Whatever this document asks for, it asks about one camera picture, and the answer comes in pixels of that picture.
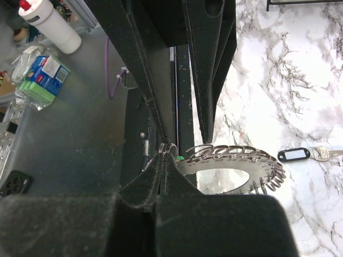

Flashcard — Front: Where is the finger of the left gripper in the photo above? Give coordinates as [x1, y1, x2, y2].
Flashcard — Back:
[84, 0, 188, 145]
[182, 1, 236, 142]

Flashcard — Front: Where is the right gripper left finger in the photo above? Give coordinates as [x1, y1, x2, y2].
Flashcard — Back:
[1, 154, 163, 256]

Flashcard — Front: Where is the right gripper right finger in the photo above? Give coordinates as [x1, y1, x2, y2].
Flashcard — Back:
[152, 153, 298, 256]

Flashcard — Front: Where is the round metal keyring disc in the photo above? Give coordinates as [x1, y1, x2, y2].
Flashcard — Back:
[176, 144, 286, 195]

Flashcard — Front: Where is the key with green tag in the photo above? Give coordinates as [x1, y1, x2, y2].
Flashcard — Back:
[176, 156, 185, 161]

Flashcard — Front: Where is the white cylindrical bottle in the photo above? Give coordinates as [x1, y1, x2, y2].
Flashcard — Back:
[18, 1, 81, 54]

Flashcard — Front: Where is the blue and green sponge pack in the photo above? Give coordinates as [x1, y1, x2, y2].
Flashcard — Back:
[15, 55, 70, 111]

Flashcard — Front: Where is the key with black tag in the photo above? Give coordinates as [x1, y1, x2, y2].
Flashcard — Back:
[277, 146, 342, 163]

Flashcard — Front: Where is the aluminium frame rail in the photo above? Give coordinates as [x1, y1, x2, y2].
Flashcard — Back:
[60, 0, 98, 34]

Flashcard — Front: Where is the black wire rack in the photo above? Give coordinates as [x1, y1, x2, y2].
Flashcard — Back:
[266, 0, 342, 12]

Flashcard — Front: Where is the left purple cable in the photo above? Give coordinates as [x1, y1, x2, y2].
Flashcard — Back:
[106, 37, 131, 100]

